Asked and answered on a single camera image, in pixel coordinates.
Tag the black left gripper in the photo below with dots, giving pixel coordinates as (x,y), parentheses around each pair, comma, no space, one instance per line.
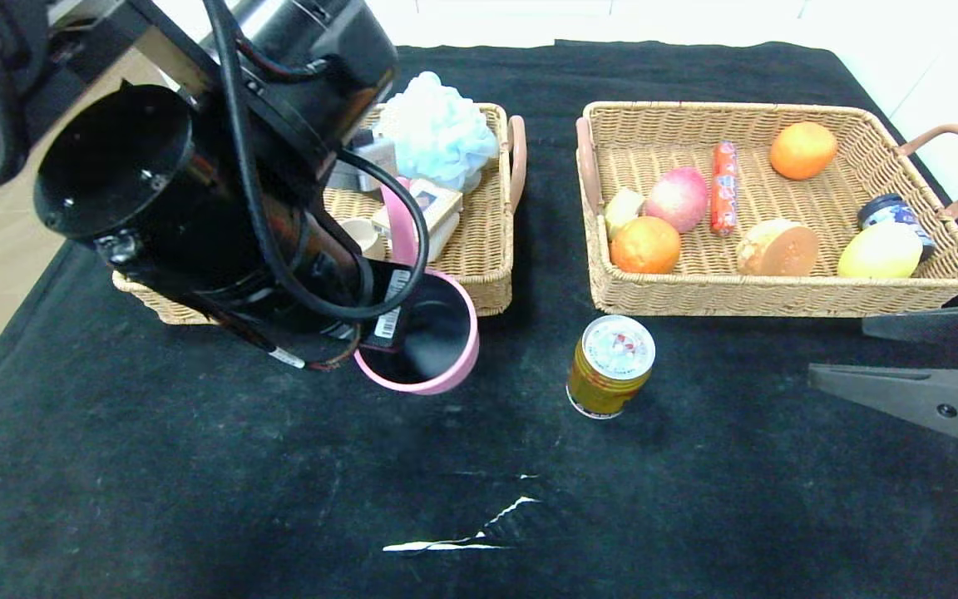
(392,309)

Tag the pink saucepan grey inside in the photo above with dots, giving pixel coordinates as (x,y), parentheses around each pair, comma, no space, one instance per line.
(446,333)

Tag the gold white card box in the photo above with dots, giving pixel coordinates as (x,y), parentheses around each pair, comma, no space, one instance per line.
(439,200)

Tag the yellow lemon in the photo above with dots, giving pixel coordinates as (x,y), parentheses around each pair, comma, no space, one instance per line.
(878,249)

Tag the brown bread roll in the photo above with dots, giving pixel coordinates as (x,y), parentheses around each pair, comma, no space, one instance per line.
(778,249)

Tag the gold drink can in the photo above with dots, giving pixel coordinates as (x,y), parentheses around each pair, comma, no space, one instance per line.
(612,366)

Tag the orange sausage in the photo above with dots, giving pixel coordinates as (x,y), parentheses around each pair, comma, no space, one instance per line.
(725,191)

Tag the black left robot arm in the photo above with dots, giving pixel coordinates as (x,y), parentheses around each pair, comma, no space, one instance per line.
(155,183)

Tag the small beige mug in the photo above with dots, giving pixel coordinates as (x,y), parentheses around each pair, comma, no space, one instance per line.
(358,237)

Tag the white soap bar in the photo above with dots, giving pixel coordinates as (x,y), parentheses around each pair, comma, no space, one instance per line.
(444,237)

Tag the blue white jar black lid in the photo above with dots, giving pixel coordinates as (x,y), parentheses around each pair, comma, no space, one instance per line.
(886,210)

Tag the light blue bath loofah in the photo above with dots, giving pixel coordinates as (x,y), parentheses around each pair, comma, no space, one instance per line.
(437,133)

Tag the orange fruit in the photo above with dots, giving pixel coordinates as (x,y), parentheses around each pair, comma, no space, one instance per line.
(645,245)
(803,150)

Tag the yellow green fruit slice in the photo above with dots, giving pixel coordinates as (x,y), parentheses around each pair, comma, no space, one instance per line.
(622,210)

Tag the black tablecloth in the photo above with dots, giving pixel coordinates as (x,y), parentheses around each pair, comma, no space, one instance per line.
(196,482)

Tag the red apple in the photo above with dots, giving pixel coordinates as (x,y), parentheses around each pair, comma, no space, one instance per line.
(677,200)

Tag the white low table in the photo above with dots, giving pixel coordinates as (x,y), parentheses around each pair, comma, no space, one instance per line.
(612,25)

